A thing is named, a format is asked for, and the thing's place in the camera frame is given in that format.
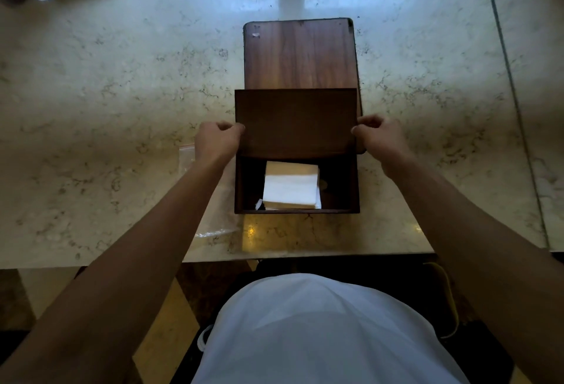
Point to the person's left hand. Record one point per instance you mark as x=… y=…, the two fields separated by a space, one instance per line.
x=216 y=143

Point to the person's right hand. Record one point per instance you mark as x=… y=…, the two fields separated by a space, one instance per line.
x=385 y=141

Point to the person's right thumb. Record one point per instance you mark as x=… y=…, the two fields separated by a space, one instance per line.
x=359 y=133

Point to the person's left thumb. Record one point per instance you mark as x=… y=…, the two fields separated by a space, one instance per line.
x=236 y=131

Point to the dark wooden lid panel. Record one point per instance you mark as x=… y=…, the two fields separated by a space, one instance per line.
x=296 y=124

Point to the person's right forearm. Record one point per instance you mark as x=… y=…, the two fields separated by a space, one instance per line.
x=476 y=247

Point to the person's left forearm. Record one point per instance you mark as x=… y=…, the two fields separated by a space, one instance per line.
x=123 y=273

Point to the dark wooden box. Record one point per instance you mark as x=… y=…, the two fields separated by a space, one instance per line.
x=339 y=185

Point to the stack of white napkins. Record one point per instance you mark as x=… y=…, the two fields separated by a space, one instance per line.
x=291 y=186

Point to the clear plastic bag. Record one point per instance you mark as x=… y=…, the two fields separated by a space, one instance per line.
x=216 y=216

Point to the brown wooden board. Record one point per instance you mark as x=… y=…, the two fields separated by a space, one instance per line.
x=302 y=55

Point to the white shirt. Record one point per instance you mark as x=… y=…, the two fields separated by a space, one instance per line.
x=326 y=335

